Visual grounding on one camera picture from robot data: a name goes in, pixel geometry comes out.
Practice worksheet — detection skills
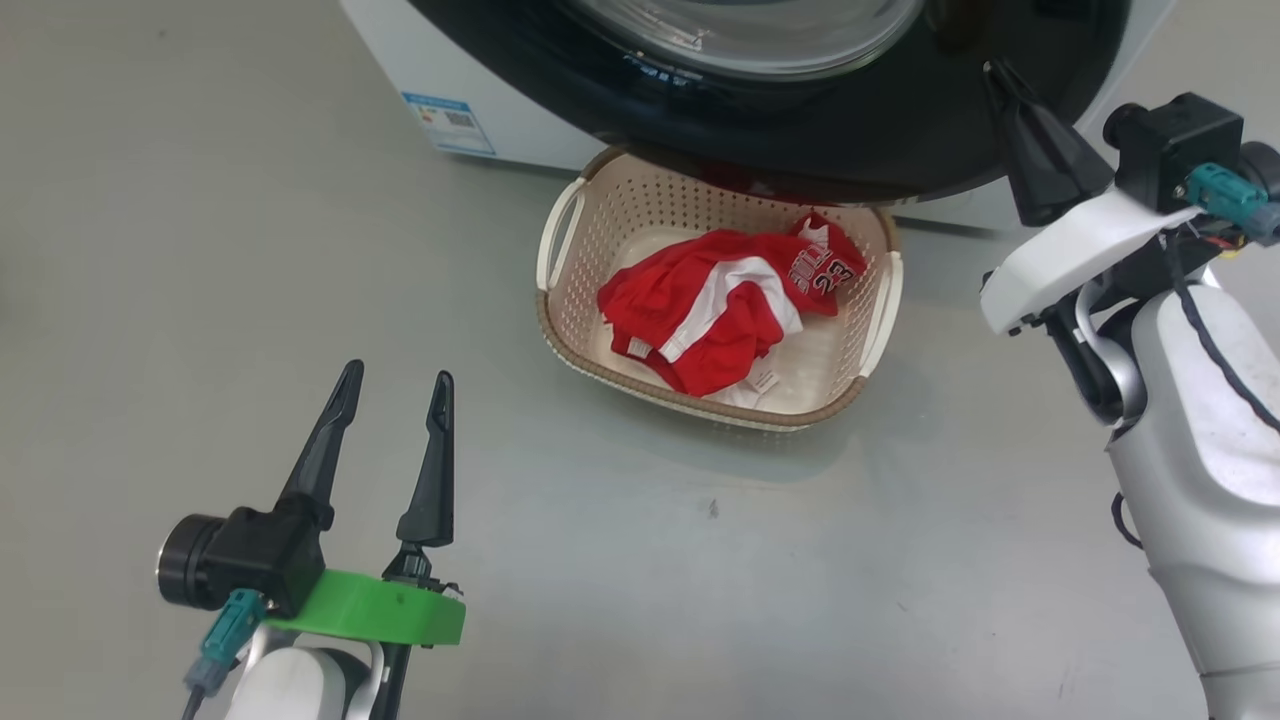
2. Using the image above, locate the cream perforated laundry basket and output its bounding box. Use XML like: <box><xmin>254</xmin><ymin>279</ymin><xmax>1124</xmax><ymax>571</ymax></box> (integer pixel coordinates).
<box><xmin>535</xmin><ymin>147</ymin><xmax>905</xmax><ymax>434</ymax></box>

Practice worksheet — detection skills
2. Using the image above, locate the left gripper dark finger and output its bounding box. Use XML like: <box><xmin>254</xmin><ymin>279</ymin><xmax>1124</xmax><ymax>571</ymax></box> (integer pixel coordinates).
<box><xmin>276</xmin><ymin>359</ymin><xmax>366</xmax><ymax>523</ymax></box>
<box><xmin>396</xmin><ymin>370</ymin><xmax>457</xmax><ymax>549</ymax></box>

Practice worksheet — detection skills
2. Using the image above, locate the blue white energy label sticker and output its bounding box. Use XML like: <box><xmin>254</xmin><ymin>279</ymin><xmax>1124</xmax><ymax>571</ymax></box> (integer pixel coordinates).
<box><xmin>401</xmin><ymin>91</ymin><xmax>497</xmax><ymax>157</ymax></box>

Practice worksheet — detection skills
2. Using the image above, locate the white washing machine body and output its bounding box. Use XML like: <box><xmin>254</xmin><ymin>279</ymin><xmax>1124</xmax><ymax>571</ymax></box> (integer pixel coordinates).
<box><xmin>338</xmin><ymin>0</ymin><xmax>1178</xmax><ymax>233</ymax></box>

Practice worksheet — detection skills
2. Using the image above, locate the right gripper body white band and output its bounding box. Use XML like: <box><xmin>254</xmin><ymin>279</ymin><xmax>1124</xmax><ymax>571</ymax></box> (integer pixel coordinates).
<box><xmin>979</xmin><ymin>188</ymin><xmax>1203</xmax><ymax>337</ymax></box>

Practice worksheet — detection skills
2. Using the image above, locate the red white basketball jersey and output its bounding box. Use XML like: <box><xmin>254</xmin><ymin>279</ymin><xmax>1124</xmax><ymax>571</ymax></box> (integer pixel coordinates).
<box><xmin>596</xmin><ymin>211</ymin><xmax>869</xmax><ymax>412</ymax></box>

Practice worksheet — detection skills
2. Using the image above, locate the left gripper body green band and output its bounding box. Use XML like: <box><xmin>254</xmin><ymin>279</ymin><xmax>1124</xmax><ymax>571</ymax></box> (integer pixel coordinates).
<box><xmin>265</xmin><ymin>545</ymin><xmax>467</xmax><ymax>647</ymax></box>

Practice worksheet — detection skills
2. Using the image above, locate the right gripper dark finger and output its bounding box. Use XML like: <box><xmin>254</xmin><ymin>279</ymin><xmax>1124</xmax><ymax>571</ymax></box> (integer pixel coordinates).
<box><xmin>999</xmin><ymin>64</ymin><xmax>1115</xmax><ymax>218</ymax></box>
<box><xmin>984</xmin><ymin>60</ymin><xmax>1067</xmax><ymax>229</ymax></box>

